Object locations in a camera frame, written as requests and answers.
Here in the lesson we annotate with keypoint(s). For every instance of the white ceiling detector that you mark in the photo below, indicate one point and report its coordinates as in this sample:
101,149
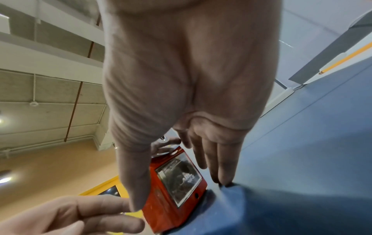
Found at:
34,104

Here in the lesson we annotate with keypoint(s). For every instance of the blue cloth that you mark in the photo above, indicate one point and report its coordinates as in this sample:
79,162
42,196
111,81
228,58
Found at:
296,183

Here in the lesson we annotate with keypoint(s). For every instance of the person's left hand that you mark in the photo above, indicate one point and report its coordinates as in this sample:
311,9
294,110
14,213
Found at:
43,218

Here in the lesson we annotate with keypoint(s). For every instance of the orange ceiling pipe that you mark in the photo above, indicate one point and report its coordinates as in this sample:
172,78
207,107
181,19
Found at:
76,101

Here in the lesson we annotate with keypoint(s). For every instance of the grey metal fitting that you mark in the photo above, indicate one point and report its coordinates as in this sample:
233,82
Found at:
164,146

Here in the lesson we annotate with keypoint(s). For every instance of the white ceiling conduit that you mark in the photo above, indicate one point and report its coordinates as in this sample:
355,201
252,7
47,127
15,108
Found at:
35,87

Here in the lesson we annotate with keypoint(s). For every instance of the red box with clear window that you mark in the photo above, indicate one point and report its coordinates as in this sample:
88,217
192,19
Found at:
174,192

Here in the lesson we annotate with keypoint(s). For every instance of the person's right hand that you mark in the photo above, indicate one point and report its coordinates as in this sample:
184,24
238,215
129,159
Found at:
180,68

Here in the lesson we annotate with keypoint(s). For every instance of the grey panel with yellow strip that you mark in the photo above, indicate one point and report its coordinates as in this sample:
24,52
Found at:
334,50

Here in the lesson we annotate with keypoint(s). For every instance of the ceiling lamp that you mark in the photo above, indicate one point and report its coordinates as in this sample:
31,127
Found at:
5,177

